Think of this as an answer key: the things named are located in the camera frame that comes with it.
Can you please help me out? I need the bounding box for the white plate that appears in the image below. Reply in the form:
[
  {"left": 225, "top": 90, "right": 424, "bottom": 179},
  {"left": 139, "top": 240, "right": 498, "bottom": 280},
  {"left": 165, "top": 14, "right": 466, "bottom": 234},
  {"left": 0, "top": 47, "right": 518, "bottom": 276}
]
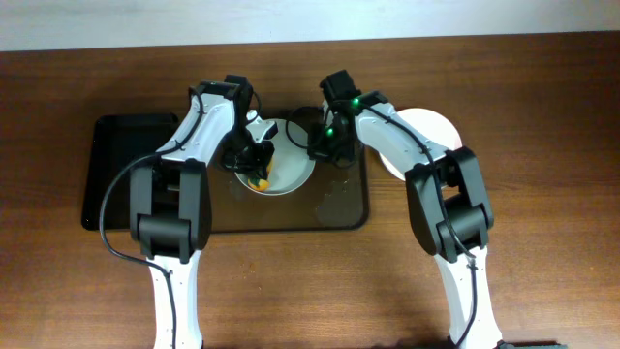
[{"left": 372, "top": 106, "right": 462, "bottom": 181}]

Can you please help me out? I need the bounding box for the brown serving tray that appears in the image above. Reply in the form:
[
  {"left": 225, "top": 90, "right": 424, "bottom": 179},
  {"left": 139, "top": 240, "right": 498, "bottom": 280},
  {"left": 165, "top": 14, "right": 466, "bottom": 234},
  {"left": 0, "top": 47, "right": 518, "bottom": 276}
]
[{"left": 181, "top": 110, "right": 372, "bottom": 236}]

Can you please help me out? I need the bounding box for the yellow green sponge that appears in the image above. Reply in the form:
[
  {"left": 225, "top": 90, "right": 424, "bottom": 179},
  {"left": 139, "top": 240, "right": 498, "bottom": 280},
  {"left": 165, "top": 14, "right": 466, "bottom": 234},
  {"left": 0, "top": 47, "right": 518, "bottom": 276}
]
[{"left": 246, "top": 159, "right": 273, "bottom": 192}]

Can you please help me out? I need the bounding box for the grey-green plate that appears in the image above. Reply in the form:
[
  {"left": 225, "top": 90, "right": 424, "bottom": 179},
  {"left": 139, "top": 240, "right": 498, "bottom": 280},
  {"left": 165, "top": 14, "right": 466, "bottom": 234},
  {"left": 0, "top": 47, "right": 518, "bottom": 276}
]
[{"left": 236, "top": 118, "right": 315, "bottom": 196}]

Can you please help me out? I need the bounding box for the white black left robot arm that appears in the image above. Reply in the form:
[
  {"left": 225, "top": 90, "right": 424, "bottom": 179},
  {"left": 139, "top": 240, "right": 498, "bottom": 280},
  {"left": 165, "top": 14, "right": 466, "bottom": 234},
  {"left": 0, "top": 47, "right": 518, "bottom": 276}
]
[{"left": 129, "top": 88, "right": 275, "bottom": 348}]

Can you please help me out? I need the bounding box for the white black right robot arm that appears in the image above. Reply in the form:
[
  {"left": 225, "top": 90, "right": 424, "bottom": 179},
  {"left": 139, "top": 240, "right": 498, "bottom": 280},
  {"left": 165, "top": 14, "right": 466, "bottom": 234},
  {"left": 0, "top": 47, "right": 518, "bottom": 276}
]
[{"left": 322, "top": 98, "right": 505, "bottom": 348}]

